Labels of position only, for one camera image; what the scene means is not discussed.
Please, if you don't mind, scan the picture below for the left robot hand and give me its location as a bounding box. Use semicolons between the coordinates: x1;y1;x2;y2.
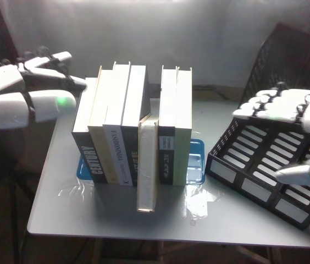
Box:
0;46;87;130

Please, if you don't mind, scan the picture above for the white-spined hardcover book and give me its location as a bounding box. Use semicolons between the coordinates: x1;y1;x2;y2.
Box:
136;113;160;213

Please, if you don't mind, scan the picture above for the black three-slot file organizer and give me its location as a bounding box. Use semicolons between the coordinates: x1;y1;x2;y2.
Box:
206;22;310;231

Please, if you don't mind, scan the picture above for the black book titled CENTURY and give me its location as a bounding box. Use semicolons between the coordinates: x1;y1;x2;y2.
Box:
71;76;108;184

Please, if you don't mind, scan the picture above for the cream book tan spine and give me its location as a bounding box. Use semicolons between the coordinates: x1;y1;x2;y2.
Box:
88;65;120;184

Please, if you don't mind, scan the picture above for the white book FASHIONINA spine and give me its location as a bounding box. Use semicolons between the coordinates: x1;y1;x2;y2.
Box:
102;60;134;186

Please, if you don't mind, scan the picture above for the black book LET IT BE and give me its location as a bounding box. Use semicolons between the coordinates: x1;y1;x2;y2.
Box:
120;64;152;188

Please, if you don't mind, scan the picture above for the blue plastic bookend tray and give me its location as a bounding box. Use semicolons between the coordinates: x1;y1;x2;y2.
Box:
76;139;207;184

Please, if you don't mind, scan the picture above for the pale green book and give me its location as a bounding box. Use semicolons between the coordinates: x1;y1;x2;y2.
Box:
173;67;193;186

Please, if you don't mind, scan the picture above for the black and white spined book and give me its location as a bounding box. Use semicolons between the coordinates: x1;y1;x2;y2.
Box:
158;65;178;185

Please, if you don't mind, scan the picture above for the white backdrop curtain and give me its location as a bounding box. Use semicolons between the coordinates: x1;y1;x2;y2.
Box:
0;0;282;89

